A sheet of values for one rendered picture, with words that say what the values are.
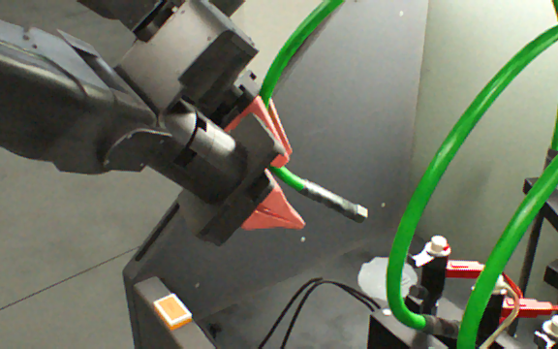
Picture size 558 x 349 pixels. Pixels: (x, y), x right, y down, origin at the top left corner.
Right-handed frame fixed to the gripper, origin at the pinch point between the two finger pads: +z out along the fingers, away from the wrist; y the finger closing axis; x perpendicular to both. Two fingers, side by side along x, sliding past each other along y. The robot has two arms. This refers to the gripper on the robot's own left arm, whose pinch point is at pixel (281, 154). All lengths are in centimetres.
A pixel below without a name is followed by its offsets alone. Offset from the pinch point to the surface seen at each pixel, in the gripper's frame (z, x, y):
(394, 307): 15.0, -2.0, -16.1
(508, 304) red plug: 28.1, -7.2, -4.4
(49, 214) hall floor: -27, 142, 173
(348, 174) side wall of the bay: 14.6, 4.7, 34.6
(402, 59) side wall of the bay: 7.1, -14.4, 37.4
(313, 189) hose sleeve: 5.8, 1.0, 2.5
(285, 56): -7.3, -8.4, -2.0
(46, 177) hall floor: -42, 147, 201
